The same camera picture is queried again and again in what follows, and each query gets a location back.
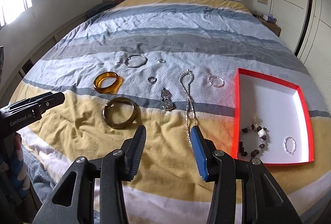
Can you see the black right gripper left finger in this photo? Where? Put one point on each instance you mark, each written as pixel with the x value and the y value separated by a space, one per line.
pixel 133 149

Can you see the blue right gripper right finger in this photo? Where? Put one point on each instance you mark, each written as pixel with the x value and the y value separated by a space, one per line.
pixel 203 149

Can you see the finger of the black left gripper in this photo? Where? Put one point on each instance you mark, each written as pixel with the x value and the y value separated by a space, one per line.
pixel 43 102

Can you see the dark olive bangle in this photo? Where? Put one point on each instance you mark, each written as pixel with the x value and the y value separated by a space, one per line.
pixel 120 113

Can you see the silver metal wristwatch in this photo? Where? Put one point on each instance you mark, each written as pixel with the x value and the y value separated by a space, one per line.
pixel 166 102

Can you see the amber orange bangle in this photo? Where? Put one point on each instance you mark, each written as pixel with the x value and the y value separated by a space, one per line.
pixel 107 82

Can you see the silver thin bangle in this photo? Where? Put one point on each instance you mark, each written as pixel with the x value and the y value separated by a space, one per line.
pixel 135 61

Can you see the blue white gloved hand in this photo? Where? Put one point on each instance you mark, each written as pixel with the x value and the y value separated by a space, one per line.
pixel 16 169

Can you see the red shallow box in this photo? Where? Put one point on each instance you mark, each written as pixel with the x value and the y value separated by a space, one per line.
pixel 271 119

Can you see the striped bed cover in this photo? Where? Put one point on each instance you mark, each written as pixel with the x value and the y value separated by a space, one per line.
pixel 171 65

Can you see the wooden nightstand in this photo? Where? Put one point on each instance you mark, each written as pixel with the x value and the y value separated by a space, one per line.
pixel 271 26

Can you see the white wardrobe doors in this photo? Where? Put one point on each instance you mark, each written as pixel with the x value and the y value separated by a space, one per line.
pixel 305 29

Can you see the wall light switch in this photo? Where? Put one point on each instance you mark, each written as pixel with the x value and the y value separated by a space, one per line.
pixel 265 2

